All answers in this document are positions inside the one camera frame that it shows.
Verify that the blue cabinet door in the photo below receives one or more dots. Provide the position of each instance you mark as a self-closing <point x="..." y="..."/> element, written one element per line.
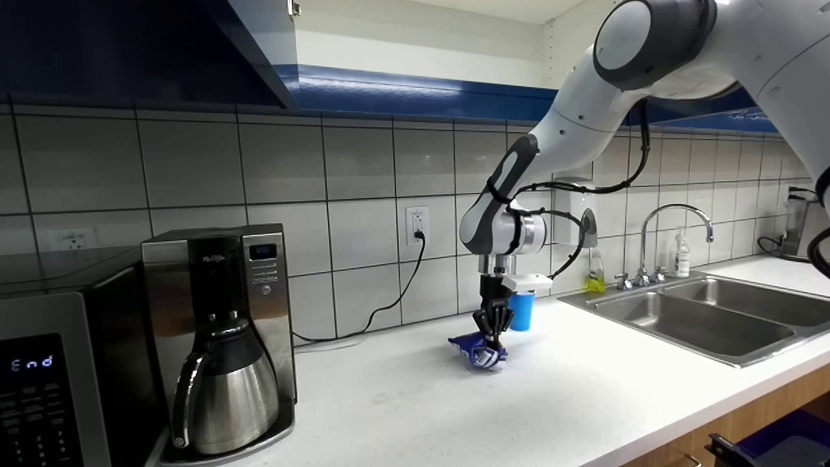
<point x="112" y="48"/>

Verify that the dark blue bin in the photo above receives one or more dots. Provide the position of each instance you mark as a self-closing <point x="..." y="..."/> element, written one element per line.
<point x="780" y="442"/>

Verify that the small white bottle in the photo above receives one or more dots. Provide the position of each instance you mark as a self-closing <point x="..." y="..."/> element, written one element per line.
<point x="684" y="258"/>

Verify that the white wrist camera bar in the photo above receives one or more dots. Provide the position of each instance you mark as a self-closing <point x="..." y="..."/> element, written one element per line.
<point x="531" y="283"/>

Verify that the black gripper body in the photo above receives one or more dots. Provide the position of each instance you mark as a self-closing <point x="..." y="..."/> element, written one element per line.
<point x="493" y="297"/>

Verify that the blue plastic cup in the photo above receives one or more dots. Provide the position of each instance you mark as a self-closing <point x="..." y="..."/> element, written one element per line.
<point x="524" y="311"/>

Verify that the stainless steel sink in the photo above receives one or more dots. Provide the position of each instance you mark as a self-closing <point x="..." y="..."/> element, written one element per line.
<point x="728" y="320"/>

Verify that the steel coffee carafe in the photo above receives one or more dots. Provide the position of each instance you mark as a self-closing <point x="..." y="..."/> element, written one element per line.
<point x="228" y="398"/>

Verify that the metal cabinet hinge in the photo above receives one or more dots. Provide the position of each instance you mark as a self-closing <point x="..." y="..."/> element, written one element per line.
<point x="293" y="9"/>

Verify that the white wall soap dispenser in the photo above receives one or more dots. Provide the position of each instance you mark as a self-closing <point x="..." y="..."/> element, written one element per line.
<point x="562" y="197"/>

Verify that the white wall outlet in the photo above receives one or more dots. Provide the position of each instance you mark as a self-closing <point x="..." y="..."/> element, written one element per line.
<point x="75" y="240"/>
<point x="415" y="222"/>

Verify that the grey metal fixture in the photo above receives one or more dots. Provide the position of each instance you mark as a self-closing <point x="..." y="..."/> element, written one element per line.
<point x="793" y="226"/>

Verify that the yellow dish soap bottle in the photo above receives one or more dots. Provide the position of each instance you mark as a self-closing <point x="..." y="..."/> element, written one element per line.
<point x="594" y="277"/>

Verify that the blue snack packet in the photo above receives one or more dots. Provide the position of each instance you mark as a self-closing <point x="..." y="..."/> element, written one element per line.
<point x="467" y="345"/>

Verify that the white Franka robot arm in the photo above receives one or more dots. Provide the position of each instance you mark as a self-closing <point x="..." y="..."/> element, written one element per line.
<point x="571" y="119"/>

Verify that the black coffee maker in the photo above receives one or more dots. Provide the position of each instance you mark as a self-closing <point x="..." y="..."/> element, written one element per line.
<point x="249" y="286"/>

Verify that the wooden base cabinet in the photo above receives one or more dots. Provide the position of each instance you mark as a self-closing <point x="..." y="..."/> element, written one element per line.
<point x="742" y="419"/>

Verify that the chrome sink faucet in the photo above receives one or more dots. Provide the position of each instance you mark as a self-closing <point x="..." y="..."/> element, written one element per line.
<point x="684" y="209"/>

